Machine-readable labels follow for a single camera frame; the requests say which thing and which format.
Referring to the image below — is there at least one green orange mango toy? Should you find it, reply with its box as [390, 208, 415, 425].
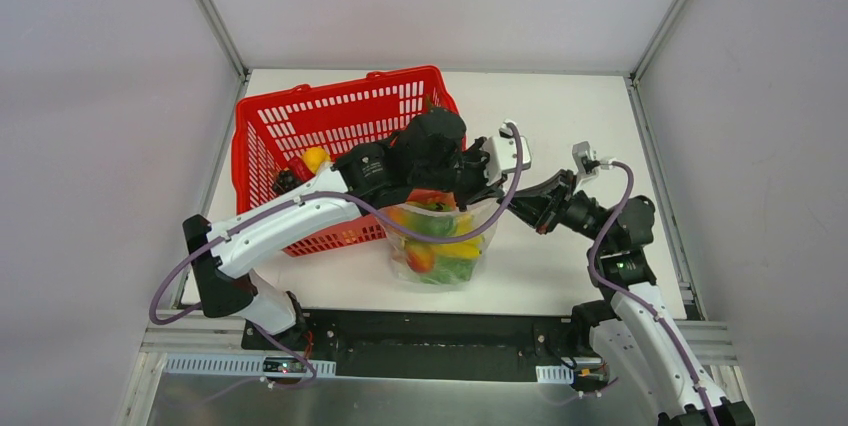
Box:
[386, 203, 455, 238]

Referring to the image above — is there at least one yellow banana toy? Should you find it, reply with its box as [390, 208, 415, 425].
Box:
[430, 214, 485, 260]

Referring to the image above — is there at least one red peach toy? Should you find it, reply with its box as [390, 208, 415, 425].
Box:
[404, 241, 436, 274]

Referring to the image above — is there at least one clear zip top bag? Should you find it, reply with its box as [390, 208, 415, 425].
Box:
[378, 189, 499, 290]

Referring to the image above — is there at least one green napa cabbage toy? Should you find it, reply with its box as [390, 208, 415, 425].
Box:
[419, 257, 480, 285]

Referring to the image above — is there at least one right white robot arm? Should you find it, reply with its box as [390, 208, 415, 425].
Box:
[508, 170, 756, 425]

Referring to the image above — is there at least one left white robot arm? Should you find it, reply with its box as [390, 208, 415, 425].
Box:
[182, 108, 528, 351]

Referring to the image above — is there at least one red plastic shopping basket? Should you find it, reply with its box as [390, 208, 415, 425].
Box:
[230, 65, 468, 259]

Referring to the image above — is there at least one yellow pear toy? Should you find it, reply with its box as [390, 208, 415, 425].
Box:
[300, 146, 331, 173]

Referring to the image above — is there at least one dark red pepper toy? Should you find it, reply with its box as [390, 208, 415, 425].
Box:
[287, 156, 315, 184]

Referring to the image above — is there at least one dark purple grape bunch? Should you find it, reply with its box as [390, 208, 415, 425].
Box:
[271, 170, 303, 196]

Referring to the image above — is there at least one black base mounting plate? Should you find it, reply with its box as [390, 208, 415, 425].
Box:
[241, 309, 612, 390]

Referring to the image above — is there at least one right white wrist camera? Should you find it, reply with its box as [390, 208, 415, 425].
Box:
[572, 141, 615, 189]

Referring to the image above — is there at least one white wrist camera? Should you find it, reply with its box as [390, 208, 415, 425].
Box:
[481, 120, 532, 185]
[572, 141, 615, 189]

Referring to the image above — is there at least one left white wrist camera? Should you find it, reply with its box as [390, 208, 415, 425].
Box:
[481, 120, 532, 185]

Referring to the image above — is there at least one left aluminium frame post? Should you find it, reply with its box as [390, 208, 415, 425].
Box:
[195, 0, 250, 82]

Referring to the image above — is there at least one aluminium frame post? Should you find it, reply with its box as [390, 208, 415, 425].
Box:
[195, 0, 250, 82]
[630, 0, 690, 85]

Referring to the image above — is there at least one right aluminium frame post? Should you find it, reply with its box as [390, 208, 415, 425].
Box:
[630, 0, 690, 85]

